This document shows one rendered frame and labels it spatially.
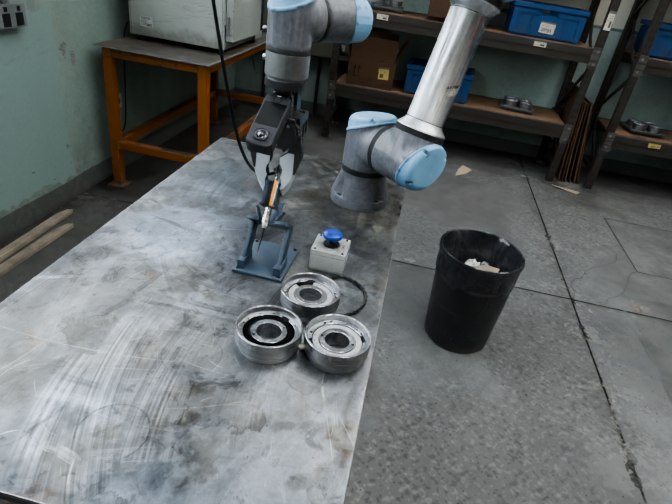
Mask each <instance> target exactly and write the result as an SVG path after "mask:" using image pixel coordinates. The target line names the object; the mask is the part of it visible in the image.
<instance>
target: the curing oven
mask: <svg viewBox="0 0 672 504"><path fill-rule="evenodd" d="M264 1H265V0H215V3H216V9H217V16H218V22H219V29H220V35H221V42H222V48H223V55H224V50H226V49H228V48H231V47H234V46H236V45H239V44H242V43H244V42H247V41H249V42H252V43H255V39H258V38H260V37H262V28H263V11H264ZM128 3H129V19H130V33H133V34H138V35H139V40H143V41H146V40H147V39H146V36H149V37H154V38H160V39H165V40H171V41H176V42H182V43H187V44H192V45H198V46H203V47H209V48H214V49H217V54H218V55H220V52H219V46H218V40H217V34H216V27H215V21H214V15H213V8H212V2H211V0H128Z"/></svg>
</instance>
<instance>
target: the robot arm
mask: <svg viewBox="0 0 672 504"><path fill-rule="evenodd" d="M376 1H379V0H268V3H267V8H268V20H267V36H266V53H264V54H263V55H262V58H263V59H265V70H264V72H265V74H266V75H265V83H264V84H265V85H266V86H268V87H270V88H273V89H274V93H273V94H269V93H268V94H267V95H266V97H265V99H264V101H263V103H262V105H261V107H260V109H259V111H258V113H257V115H256V117H255V119H254V122H253V124H252V126H251V128H250V130H249V132H248V134H247V136H246V144H247V149H248V150H249V151H250V153H251V157H252V162H253V166H254V168H255V172H256V176H257V178H258V181H259V184H260V186H261V188H262V190H264V186H265V182H266V179H267V180H268V175H269V172H270V171H269V165H270V162H271V160H272V157H273V151H274V149H275V147H278V148H281V149H282V151H283V152H285V151H286V150H287V149H288V148H289V150H288V152H287V153H285V154H283V155H282V156H281V157H280V166H281V168H282V174H281V176H280V180H281V185H280V188H279V192H280V196H281V197H283V196H284V195H285V194H286V193H287V191H288V190H289V188H290V187H291V185H292V183H293V180H294V178H295V175H296V171H297V169H298V167H299V165H300V163H301V161H302V158H303V154H304V146H303V144H302V141H304V139H305V138H306V133H307V124H308V115H309V111H306V110H301V109H300V106H301V96H302V91H303V90H305V89H306V79H308V76H309V66H310V57H311V46H312V42H320V43H345V44H350V43H359V42H362V41H364V40H365V39H366V38H367V37H368V36H369V34H370V32H371V30H372V25H373V12H372V8H371V6H370V4H371V3H373V2H376ZM510 1H513V0H450V3H451V6H450V9H449V11H448V14H447V16H446V19H445V21H444V24H443V26H442V29H441V31H440V34H439V36H438V39H437V41H436V43H435V46H434V48H433V51H432V53H431V56H430V58H429V61H428V63H427V66H426V68H425V71H424V73H423V76H422V78H421V81H420V83H419V86H418V88H417V90H416V93H415V95H414V98H413V100H412V103H411V105H410V108H409V110H408V113H407V115H405V116H404V117H402V118H400V119H398V120H397V117H396V116H394V115H392V114H388V113H383V112H371V111H365V112H356V113H354V114H352V115H351V116H350V118H349V122H348V127H347V128H346V130H347V133H346V140H345V147H344V153H343V160H342V167H341V170H340V172H339V174H338V176H337V178H336V180H335V182H334V184H333V186H332V188H331V195H330V197H331V199H332V201H333V202H334V203H335V204H337V205H338V206H340V207H342V208H345V209H348V210H351V211H356V212H364V213H371V212H378V211H381V210H383V209H384V208H386V206H387V202H388V191H387V183H386V178H388V179H390V180H392V181H394V182H395V183H396V184H397V185H399V186H401V187H405V188H407V189H409V190H412V191H419V190H423V189H425V188H427V187H428V186H429V185H431V184H432V183H434V182H435V181H436V180H437V178H438V177H439V176H440V174H441V173H442V171H443V169H444V167H445V164H446V156H447V155H446V152H445V150H444V148H443V147H442V145H443V142H444V140H445V136H444V134H443V131H442V128H443V125H444V123H445V121H446V118H447V116H448V114H449V111H450V109H451V107H452V105H453V102H454V100H455V98H456V95H457V93H458V91H459V88H460V86H461V84H462V81H463V79H464V77H465V74H466V72H467V70H468V67H469V65H470V63H471V60H472V58H473V56H474V54H475V51H476V49H477V47H478V44H479V42H480V40H481V37H482V35H483V33H484V30H485V28H486V26H487V23H488V21H489V20H490V19H491V18H492V17H494V16H497V15H499V14H500V12H501V10H502V7H503V5H504V3H505V2H506V3H507V2H510ZM305 121H306V124H305ZM302 125H303V129H302V137H300V136H299V135H300V133H301V128H300V127H301V126H302ZM304 129H305V133H304Z"/></svg>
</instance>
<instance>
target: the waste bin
mask: <svg viewBox="0 0 672 504"><path fill-rule="evenodd" d="M469 259H476V261H477V262H480V264H481V263H482V262H483V261H485V262H486V263H489V264H488V265H489V266H492V267H495V268H498V269H500V270H499V272H491V271H486V270H482V269H478V268H475V267H472V266H469V265H467V264H465V262H466V261H467V260H469ZM435 265H436V269H435V274H434V279H433V284H432V289H431V294H430V299H429V304H428V309H427V314H426V319H425V325H424V326H425V330H426V333H427V334H428V336H429V337H430V338H431V339H432V340H433V341H434V342H435V343H437V344H438V345H440V346H441V347H443V348H445V349H448V350H450V351H454V352H458V353H474V352H477V351H480V350H481V349H483V348H484V347H485V345H486V343H487V341H488V339H489V337H490V335H491V333H492V330H493V328H494V326H495V324H496V322H497V320H498V318H499V316H500V314H501V312H502V310H503V307H504V305H505V303H506V301H507V299H508V297H509V295H510V293H511V292H512V290H513V287H514V286H515V284H516V282H517V280H518V278H519V275H520V273H521V272H522V271H523V269H524V267H525V258H524V256H523V254H522V253H521V252H520V250H519V249H518V248H517V247H516V246H515V245H513V244H512V243H511V242H509V241H507V240H506V239H504V238H502V237H499V236H497V235H494V234H492V233H489V232H485V231H481V230H476V229H453V230H450V231H447V232H446V233H444V234H443V235H442V237H441V239H440V243H439V251H438V254H437V259H436V264H435Z"/></svg>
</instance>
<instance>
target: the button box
mask: <svg viewBox="0 0 672 504"><path fill-rule="evenodd" d="M350 244H351V240H347V239H342V240H340V241H337V242H335V244H329V241H328V240H326V239H325V238H324V237H323V234H318V235H317V237H316V239H315V242H314V244H313V246H312V248H311V251H310V258H309V266H308V268H310V269H315V270H319V271H324V272H328V273H333V274H337V275H342V274H343V271H344V268H345V265H346V262H347V260H348V255H349V249H350Z"/></svg>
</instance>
